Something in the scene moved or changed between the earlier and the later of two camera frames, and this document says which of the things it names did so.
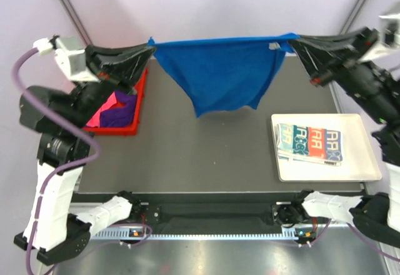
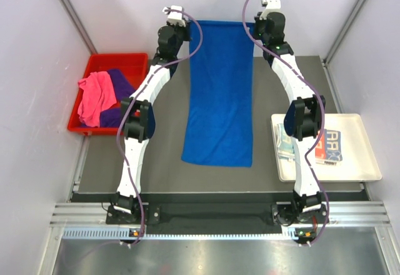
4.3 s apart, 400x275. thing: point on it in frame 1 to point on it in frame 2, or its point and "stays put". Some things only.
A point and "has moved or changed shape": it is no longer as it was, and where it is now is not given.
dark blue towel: (225, 73) has moved or changed shape
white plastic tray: (359, 160) stays put
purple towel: (122, 117) stays put
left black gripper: (122, 65) to (184, 29)
